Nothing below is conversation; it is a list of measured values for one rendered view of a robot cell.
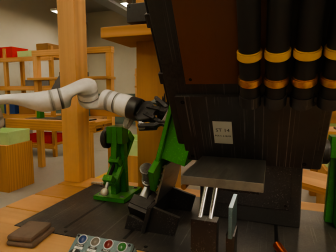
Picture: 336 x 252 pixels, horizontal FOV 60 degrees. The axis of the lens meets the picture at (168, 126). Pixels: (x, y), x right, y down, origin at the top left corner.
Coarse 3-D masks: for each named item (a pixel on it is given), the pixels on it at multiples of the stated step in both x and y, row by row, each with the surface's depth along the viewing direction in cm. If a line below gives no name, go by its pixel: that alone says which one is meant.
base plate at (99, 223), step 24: (96, 192) 116; (48, 216) 93; (72, 216) 93; (96, 216) 93; (120, 216) 93; (216, 216) 93; (312, 216) 93; (120, 240) 78; (144, 240) 78; (168, 240) 78; (240, 240) 78; (264, 240) 78; (288, 240) 78; (312, 240) 78
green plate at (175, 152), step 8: (168, 112) 77; (168, 120) 77; (168, 128) 79; (168, 136) 79; (160, 144) 79; (168, 144) 79; (176, 144) 78; (160, 152) 79; (168, 152) 79; (176, 152) 79; (184, 152) 78; (160, 160) 81; (168, 160) 80; (176, 160) 79; (184, 160) 78; (160, 168) 83
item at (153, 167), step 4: (152, 164) 79; (156, 164) 79; (152, 168) 78; (156, 168) 79; (148, 172) 78; (152, 172) 77; (156, 172) 80; (160, 172) 84; (148, 176) 79; (152, 176) 78; (156, 176) 81; (160, 176) 85; (152, 180) 80; (156, 180) 82; (152, 184) 82; (156, 184) 84; (152, 188) 84; (156, 188) 85
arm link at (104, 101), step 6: (108, 90) 96; (102, 96) 95; (108, 96) 94; (84, 102) 98; (90, 102) 99; (96, 102) 99; (102, 102) 95; (108, 102) 94; (90, 108) 99; (96, 108) 98; (102, 108) 97; (108, 108) 95
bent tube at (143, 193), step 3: (165, 114) 89; (165, 117) 88; (162, 120) 88; (144, 186) 89; (144, 189) 88; (147, 189) 88; (141, 192) 87; (144, 192) 87; (147, 192) 87; (150, 192) 88; (141, 195) 86; (144, 195) 86; (147, 195) 87; (147, 198) 87
